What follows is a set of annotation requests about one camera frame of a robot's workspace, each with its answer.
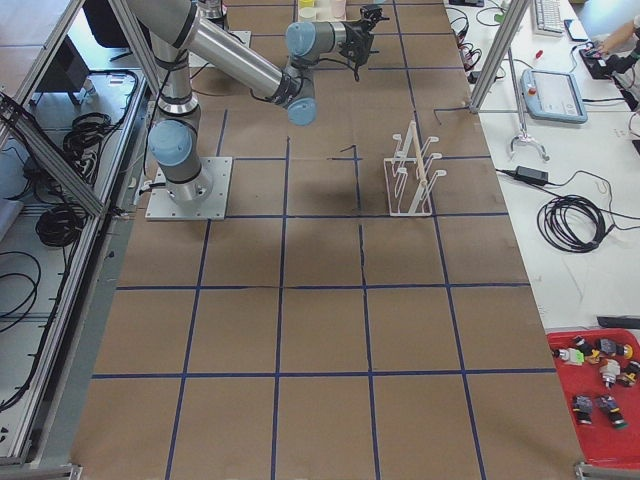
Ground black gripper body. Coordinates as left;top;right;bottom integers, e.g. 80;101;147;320
337;19;374;63

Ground pink plastic cup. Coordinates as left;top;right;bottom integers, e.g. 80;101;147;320
330;0;346;18

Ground person's hand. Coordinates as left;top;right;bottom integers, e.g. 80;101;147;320
595;36;624;55

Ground cream plastic tray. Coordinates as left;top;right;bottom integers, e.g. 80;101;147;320
297;0;346;22

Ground white keyboard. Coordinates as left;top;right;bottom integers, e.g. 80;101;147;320
531;0;564;37

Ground reacher grabber tool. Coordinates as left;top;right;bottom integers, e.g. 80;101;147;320
501;0;551;162

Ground blue teach pendant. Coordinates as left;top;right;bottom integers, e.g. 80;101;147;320
520;69;588;124

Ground black power adapter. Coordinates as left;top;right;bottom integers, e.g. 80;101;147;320
514;166;549;186

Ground brown paper table cover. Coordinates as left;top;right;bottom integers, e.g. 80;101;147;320
71;1;581;479

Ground red plastic tray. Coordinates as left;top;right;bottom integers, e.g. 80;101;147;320
547;329;639;469

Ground white wire cup rack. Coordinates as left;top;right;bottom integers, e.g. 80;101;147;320
383;120;447;217

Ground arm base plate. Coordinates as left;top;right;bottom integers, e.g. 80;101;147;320
187;30;251;69
145;157;233;221

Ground coiled black cable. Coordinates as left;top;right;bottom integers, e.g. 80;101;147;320
537;194;616;252

